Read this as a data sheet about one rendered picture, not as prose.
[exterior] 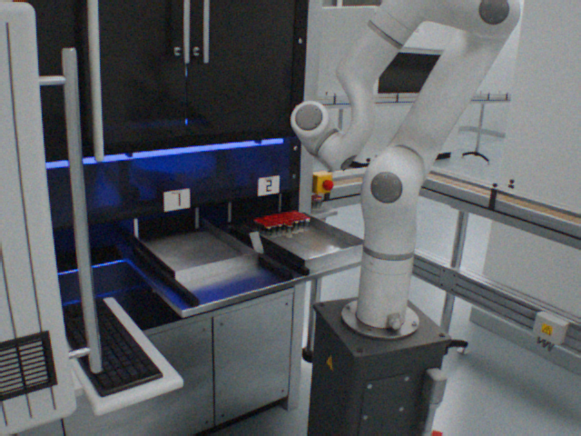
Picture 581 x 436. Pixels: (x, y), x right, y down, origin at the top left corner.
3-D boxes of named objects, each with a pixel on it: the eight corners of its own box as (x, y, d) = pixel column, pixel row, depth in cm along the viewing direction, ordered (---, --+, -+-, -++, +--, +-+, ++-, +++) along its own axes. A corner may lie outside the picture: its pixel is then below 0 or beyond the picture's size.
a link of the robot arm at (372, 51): (433, 68, 107) (348, 173, 121) (379, 24, 112) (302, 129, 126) (419, 63, 100) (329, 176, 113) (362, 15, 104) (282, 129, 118)
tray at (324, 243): (241, 233, 173) (241, 223, 172) (302, 221, 188) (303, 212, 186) (304, 271, 147) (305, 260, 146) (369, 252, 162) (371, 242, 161)
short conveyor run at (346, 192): (295, 218, 202) (297, 178, 197) (271, 207, 213) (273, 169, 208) (412, 194, 241) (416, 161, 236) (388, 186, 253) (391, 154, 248)
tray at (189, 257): (129, 242, 161) (129, 232, 160) (202, 228, 176) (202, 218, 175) (175, 283, 136) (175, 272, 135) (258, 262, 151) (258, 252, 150)
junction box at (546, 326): (531, 333, 200) (536, 313, 197) (536, 329, 203) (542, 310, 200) (557, 346, 191) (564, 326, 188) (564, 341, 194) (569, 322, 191)
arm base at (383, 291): (433, 333, 121) (446, 262, 115) (362, 346, 115) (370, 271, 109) (394, 297, 138) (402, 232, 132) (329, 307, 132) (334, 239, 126)
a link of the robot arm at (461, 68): (355, 188, 114) (371, 173, 128) (401, 217, 112) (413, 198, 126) (479, -27, 92) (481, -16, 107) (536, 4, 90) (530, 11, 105)
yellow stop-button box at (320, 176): (305, 190, 197) (306, 171, 195) (320, 187, 201) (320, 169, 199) (318, 194, 192) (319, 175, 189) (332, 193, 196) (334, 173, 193)
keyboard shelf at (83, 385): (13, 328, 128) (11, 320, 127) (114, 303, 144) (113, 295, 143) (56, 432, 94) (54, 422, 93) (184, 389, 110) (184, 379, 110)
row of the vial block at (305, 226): (262, 238, 170) (263, 224, 168) (306, 228, 180) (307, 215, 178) (267, 240, 168) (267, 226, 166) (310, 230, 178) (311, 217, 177)
